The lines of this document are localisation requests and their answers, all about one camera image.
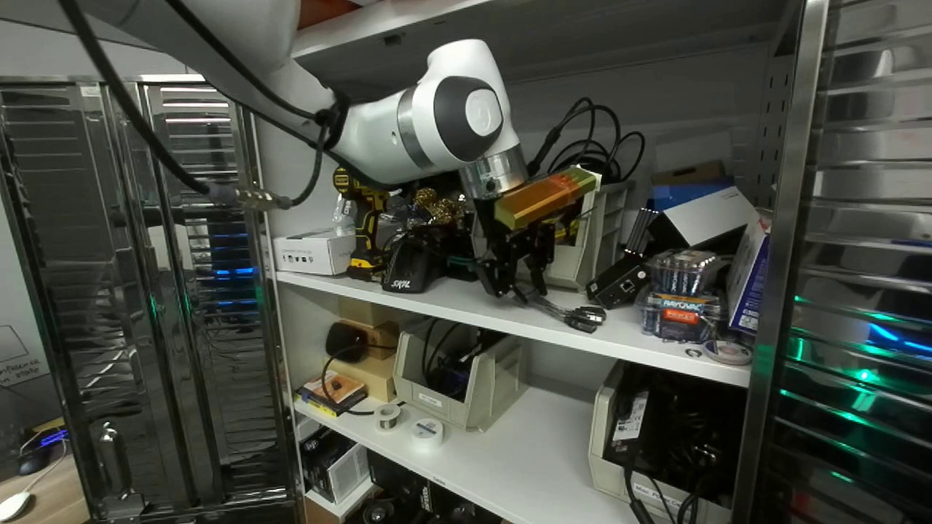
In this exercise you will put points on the black round device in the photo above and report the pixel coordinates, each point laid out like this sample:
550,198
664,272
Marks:
345,342

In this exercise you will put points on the white printed cardboard box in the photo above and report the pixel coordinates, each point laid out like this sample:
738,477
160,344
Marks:
320,253

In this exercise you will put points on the white tape roll left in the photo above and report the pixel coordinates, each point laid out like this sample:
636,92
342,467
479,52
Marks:
389,415

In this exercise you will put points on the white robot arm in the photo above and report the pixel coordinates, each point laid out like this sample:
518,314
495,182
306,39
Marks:
454,118

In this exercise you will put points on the white tape roll right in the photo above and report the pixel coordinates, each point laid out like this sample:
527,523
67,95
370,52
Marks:
425,428

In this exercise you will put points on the metal shelving unit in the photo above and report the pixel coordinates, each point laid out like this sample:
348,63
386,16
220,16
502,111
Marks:
684,71

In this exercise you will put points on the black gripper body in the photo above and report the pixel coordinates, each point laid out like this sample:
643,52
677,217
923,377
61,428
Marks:
505,252

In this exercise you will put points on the yellow black cordless drill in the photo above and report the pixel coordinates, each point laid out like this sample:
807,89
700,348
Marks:
370,205

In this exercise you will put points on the white card package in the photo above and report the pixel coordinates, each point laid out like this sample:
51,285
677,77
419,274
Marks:
708,217

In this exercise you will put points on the brown cardboard box lower left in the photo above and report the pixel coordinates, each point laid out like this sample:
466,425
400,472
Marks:
378,361

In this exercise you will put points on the pack of batteries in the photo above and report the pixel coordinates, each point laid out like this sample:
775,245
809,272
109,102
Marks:
684,298

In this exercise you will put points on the grey tool bin upper shelf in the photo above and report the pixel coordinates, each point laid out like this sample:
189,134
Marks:
590,240

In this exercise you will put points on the grey storage bin lower middle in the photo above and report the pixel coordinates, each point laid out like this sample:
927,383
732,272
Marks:
461,377

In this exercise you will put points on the yellow wrist camera mount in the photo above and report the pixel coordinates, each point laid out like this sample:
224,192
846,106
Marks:
542,197

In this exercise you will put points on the white tape roll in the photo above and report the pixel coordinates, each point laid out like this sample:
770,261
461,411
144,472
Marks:
425,428
389,415

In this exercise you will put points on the black battery charger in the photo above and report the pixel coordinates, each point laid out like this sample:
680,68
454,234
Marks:
412,265

